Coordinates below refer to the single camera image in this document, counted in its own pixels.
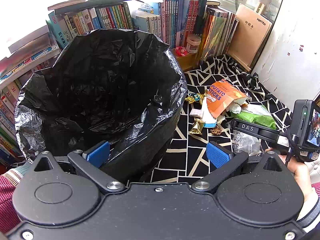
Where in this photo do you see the colourful picture books stack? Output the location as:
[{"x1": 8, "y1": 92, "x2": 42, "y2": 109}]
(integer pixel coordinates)
[{"x1": 197, "y1": 5, "x2": 239, "y2": 64}]

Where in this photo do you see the left stacked books pile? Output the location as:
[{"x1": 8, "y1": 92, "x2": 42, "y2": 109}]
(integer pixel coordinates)
[{"x1": 1, "y1": 25, "x2": 61, "y2": 166}]

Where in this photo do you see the row of green red books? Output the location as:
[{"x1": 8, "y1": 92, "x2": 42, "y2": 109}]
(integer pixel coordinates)
[{"x1": 46, "y1": 1, "x2": 134, "y2": 49}]

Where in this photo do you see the row of blue books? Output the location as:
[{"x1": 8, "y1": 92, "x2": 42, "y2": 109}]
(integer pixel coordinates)
[{"x1": 129, "y1": 0, "x2": 207, "y2": 48}]

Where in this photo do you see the person's right hand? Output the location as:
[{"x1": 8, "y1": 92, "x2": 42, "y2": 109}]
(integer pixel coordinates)
[{"x1": 265, "y1": 148, "x2": 317, "y2": 205}]

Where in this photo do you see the green wet wipes pack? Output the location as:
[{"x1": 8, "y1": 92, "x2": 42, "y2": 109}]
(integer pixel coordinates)
[{"x1": 231, "y1": 104, "x2": 277, "y2": 130}]

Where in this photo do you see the clear plastic wrapper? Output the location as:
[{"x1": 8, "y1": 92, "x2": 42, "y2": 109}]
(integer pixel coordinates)
[{"x1": 232, "y1": 131, "x2": 261, "y2": 156}]

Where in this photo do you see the brown crumb scrap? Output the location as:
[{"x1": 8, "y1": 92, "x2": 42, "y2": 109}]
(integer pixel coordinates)
[{"x1": 210, "y1": 126, "x2": 222, "y2": 136}]

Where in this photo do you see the black white patterned cloth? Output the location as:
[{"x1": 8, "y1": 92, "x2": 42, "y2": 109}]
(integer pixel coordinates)
[{"x1": 145, "y1": 56, "x2": 292, "y2": 184}]

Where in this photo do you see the white blue snack packet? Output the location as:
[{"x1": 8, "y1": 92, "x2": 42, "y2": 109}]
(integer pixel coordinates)
[{"x1": 201, "y1": 97, "x2": 217, "y2": 128}]

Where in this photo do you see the orange potato sticks bag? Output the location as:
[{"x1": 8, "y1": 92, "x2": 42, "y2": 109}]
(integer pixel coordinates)
[{"x1": 206, "y1": 79, "x2": 247, "y2": 119}]

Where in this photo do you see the blue gold candy wrapper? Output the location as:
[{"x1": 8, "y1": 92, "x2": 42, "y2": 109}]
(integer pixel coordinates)
[{"x1": 185, "y1": 93, "x2": 206, "y2": 105}]

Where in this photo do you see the black trash bag bin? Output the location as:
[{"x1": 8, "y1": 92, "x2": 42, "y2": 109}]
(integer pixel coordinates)
[{"x1": 15, "y1": 29, "x2": 188, "y2": 183}]

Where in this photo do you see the brown cardboard folder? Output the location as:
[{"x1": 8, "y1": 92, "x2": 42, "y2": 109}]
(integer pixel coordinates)
[{"x1": 227, "y1": 4, "x2": 272, "y2": 71}]

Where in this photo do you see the red striped left sleeve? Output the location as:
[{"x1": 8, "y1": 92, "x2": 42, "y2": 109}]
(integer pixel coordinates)
[{"x1": 0, "y1": 162, "x2": 31, "y2": 234}]

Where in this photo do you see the red candy wrapper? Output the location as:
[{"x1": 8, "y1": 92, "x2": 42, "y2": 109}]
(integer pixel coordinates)
[{"x1": 175, "y1": 46, "x2": 188, "y2": 57}]

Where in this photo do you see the small white jar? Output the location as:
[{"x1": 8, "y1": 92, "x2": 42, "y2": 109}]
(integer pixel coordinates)
[{"x1": 186, "y1": 34, "x2": 201, "y2": 54}]

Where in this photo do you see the dark flat book on top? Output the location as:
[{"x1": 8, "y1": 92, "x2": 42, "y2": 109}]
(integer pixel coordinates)
[{"x1": 48, "y1": 0, "x2": 130, "y2": 14}]

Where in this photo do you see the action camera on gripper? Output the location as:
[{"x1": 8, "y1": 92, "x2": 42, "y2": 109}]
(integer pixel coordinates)
[{"x1": 290, "y1": 99, "x2": 319, "y2": 162}]

